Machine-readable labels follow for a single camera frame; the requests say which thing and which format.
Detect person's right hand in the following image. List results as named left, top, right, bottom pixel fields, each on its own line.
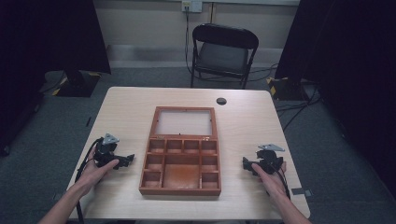
left=250, top=161, right=288, bottom=201

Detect white wall outlet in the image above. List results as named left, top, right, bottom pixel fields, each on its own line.
left=181, top=0, right=204, bottom=14

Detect person's left hand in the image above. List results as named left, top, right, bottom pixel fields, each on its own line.
left=76, top=147, right=120, bottom=196

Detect black cable from outlet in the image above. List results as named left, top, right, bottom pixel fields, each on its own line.
left=184, top=7, right=194, bottom=76

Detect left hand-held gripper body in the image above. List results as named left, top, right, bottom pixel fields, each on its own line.
left=92, top=133, right=121, bottom=169

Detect wooden compartment box with lid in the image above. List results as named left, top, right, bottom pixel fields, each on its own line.
left=138, top=105, right=222, bottom=197

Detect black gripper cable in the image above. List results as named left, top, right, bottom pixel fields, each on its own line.
left=74, top=137, right=105, bottom=224
left=271, top=163, right=292, bottom=201

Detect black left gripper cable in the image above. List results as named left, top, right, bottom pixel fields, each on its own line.
left=74, top=137, right=105, bottom=224

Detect black folding chair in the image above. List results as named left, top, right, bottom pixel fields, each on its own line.
left=190, top=22, right=261, bottom=91

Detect black stand base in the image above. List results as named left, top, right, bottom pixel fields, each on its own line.
left=266, top=76, right=310, bottom=102
left=55, top=69, right=103, bottom=98

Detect black curtain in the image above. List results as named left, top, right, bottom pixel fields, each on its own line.
left=0, top=0, right=112, bottom=157
left=275, top=0, right=396, bottom=200

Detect grey floor tape strip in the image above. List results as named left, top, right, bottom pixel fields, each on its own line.
left=290, top=187, right=314, bottom=198

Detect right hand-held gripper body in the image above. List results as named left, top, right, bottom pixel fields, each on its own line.
left=255, top=143, right=286, bottom=175

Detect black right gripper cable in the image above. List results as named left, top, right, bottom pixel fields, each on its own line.
left=271, top=163, right=292, bottom=201

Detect black floor cables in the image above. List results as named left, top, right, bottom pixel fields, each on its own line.
left=248, top=63, right=323, bottom=133

